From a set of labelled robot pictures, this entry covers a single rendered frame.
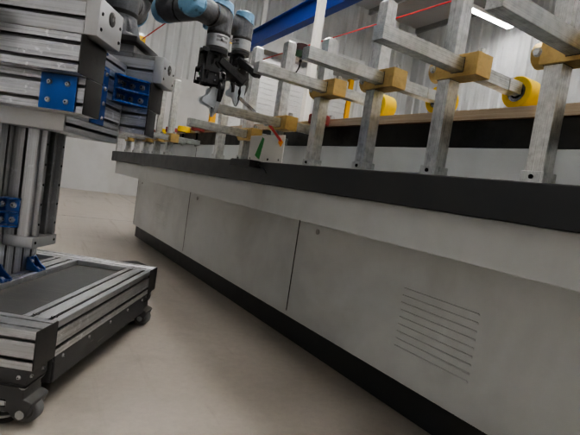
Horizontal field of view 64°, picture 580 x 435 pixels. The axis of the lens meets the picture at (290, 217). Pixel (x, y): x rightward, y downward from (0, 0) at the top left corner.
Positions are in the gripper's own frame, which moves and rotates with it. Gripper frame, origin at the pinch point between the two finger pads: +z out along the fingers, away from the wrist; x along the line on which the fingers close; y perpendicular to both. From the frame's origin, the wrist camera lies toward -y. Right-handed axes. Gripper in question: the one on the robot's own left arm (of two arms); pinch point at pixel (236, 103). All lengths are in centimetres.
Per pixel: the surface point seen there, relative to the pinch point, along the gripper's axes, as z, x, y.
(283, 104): 0.4, 0.5, -24.1
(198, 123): 11.2, 15.0, 3.8
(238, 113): 7.7, 19.5, -21.2
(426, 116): 3, 0, -79
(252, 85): -9.0, -7.0, -0.2
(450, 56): -3, 34, -96
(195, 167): 27, -19, 42
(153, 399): 92, 52, -36
